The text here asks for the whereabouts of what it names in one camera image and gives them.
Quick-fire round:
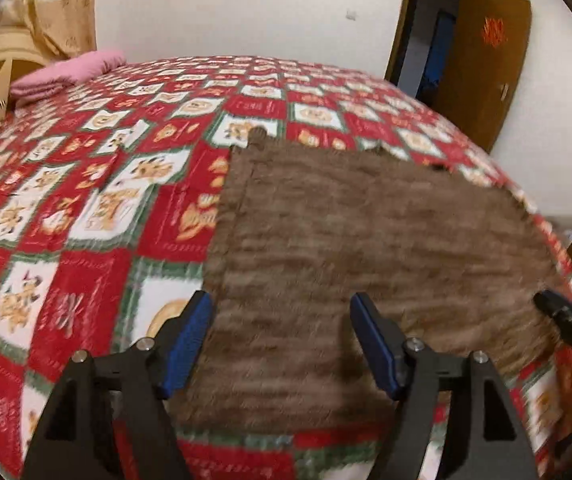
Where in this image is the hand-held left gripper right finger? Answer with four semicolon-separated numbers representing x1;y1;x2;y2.
350;292;539;480

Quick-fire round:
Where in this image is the brown wooden door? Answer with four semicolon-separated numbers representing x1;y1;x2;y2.
433;0;532;153

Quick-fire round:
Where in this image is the pink folded blanket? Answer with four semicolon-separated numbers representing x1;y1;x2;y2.
10;50;128;106

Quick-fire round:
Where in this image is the brown fuzzy towel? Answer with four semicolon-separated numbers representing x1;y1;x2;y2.
186;127;566;433

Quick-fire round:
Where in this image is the brown door frame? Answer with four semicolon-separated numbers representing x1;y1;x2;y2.
385;0;476;101

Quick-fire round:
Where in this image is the red paper door decoration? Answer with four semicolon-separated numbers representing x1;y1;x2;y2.
480;16;507;48

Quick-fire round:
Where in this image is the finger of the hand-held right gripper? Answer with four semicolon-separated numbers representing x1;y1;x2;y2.
533;289;572;361

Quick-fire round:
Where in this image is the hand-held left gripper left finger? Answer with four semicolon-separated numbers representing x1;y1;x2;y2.
23;290;214;480

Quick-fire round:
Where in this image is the red checked printed bedspread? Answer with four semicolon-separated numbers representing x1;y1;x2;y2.
0;55;572;480

